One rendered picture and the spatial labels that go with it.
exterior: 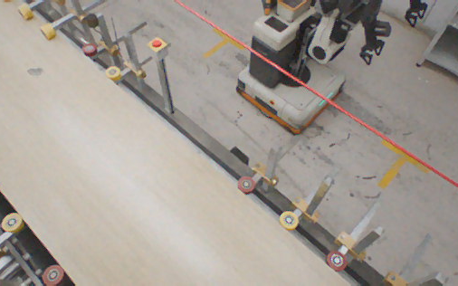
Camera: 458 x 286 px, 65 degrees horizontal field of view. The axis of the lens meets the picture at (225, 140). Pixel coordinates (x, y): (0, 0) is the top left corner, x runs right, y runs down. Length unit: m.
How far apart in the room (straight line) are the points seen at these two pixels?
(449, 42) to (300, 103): 1.68
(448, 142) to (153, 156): 2.40
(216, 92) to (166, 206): 1.67
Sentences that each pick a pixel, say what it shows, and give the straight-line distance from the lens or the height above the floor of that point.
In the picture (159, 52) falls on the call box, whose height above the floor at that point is 1.21.
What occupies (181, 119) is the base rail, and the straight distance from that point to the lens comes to 2.12.
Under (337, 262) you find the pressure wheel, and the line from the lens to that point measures 1.63.
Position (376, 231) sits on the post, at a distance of 1.50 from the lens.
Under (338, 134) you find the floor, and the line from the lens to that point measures 3.03.
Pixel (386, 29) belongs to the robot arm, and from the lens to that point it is 2.02.
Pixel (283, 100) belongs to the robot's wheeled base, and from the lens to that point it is 2.76.
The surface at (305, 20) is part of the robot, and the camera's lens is 2.59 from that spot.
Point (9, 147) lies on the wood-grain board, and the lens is 2.05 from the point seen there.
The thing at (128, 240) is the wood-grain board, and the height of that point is 0.90.
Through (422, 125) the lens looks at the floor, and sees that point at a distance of 3.36.
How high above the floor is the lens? 2.42
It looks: 58 degrees down
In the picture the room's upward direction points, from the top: 1 degrees clockwise
